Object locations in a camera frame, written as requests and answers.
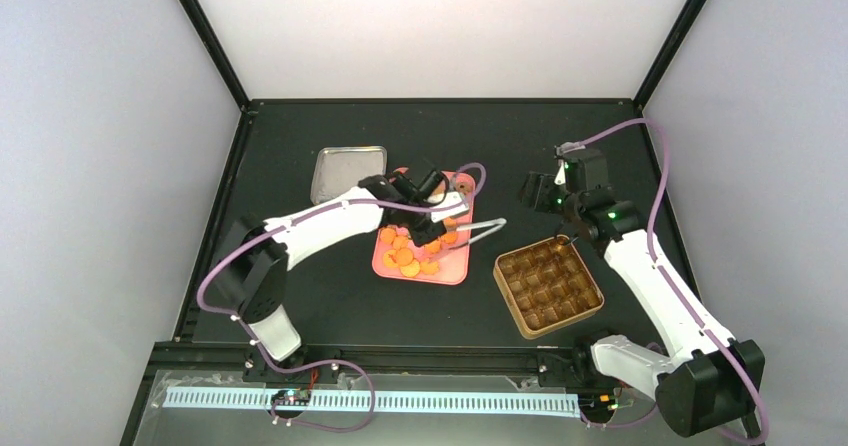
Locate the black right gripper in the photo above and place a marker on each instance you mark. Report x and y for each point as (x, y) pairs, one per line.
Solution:
(534, 187)

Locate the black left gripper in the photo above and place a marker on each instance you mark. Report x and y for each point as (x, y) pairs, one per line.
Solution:
(421, 235)

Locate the metal tongs white handles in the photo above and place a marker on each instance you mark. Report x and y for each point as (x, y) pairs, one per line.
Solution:
(477, 231)

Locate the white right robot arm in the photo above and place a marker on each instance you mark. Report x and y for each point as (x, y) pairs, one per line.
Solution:
(705, 378)

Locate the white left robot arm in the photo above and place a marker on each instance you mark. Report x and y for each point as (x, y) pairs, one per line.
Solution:
(247, 283)

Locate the pink plastic tray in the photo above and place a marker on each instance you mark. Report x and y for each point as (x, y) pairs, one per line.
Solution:
(394, 248)

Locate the yellow dotted round biscuit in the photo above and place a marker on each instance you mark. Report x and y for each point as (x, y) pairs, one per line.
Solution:
(411, 270)

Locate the gold cookie tin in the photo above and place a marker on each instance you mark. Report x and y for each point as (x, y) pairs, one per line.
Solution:
(547, 286)

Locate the silver metal tin lid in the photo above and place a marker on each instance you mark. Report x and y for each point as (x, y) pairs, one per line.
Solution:
(339, 169)

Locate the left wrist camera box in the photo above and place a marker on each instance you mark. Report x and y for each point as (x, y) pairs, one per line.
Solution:
(454, 205)

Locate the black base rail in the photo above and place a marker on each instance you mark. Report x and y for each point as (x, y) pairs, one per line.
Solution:
(551, 366)

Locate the white slotted cable duct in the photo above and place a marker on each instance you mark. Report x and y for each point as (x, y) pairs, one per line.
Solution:
(422, 402)

